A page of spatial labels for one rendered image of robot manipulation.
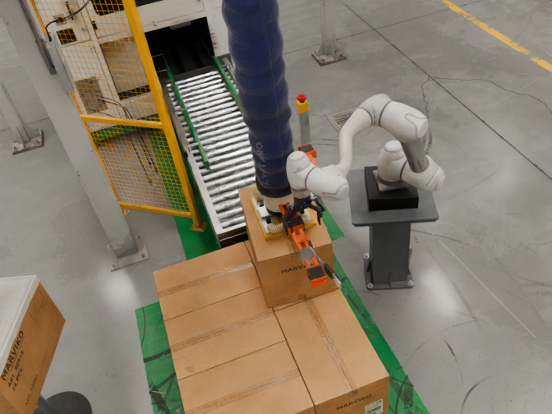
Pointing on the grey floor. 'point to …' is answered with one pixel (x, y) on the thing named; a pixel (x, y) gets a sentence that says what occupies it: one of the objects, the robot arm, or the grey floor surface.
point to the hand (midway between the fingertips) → (305, 225)
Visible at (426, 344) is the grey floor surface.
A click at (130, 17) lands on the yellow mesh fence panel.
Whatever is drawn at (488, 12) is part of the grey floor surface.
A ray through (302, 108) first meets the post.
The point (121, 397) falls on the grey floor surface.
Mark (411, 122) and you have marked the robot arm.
